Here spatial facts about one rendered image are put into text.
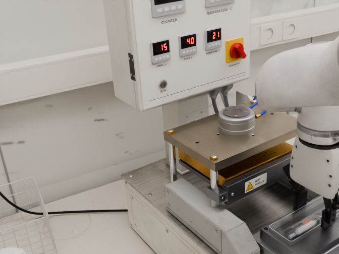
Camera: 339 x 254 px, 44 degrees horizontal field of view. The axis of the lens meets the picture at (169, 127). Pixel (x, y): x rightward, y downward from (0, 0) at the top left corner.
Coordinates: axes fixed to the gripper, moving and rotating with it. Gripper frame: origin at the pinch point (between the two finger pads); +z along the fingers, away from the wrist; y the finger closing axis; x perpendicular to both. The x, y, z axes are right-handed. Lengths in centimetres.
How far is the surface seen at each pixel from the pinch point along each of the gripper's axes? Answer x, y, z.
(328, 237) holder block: 2.3, -5.3, 2.0
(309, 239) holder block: 5.2, -3.5, 2.0
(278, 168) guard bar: -2.5, 11.5, -2.8
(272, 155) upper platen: -3.3, 14.1, -4.4
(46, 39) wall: 22, 77, -24
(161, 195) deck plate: 14.1, 33.0, 8.6
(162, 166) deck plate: 6.2, 44.8, 8.6
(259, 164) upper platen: 1.2, 13.4, -4.4
